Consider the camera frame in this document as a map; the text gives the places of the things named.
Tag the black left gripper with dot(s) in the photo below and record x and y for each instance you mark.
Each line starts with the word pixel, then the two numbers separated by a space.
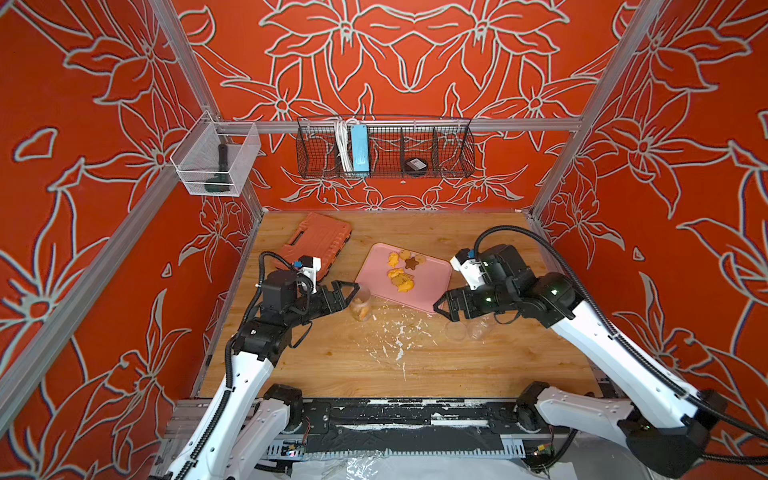
pixel 339 303

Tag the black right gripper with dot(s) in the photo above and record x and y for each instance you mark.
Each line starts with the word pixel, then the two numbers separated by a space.
pixel 471 300

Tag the clear cookie jar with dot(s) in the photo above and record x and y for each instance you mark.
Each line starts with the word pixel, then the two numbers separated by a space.
pixel 480 328
pixel 361 304

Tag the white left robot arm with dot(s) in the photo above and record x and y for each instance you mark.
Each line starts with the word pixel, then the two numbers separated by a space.
pixel 247 414

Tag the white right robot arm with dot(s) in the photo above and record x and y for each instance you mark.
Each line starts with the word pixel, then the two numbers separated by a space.
pixel 681 399

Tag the orange cookies on tray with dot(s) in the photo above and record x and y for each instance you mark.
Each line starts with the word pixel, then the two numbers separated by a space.
pixel 402 265

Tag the pink plastic tray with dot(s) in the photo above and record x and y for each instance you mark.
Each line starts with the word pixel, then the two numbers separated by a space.
pixel 431 279

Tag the orange plastic tool case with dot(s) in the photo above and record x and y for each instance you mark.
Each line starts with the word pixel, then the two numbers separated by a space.
pixel 318 236

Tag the light blue box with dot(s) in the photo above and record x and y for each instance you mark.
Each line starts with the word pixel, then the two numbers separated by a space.
pixel 360 149

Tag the dark green flashlight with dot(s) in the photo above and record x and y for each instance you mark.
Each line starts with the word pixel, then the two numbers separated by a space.
pixel 220 181

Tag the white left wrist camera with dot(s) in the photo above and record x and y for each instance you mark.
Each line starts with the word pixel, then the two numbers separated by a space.
pixel 309 267

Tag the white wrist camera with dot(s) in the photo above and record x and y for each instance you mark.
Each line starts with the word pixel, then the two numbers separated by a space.
pixel 468 265
pixel 309 267

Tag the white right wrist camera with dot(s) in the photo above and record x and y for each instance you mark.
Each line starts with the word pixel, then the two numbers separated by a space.
pixel 468 265

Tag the black wire wall basket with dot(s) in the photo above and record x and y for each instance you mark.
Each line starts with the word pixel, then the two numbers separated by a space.
pixel 446 144

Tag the clear acrylic wall box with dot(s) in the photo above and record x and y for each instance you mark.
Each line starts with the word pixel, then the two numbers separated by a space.
pixel 196 157

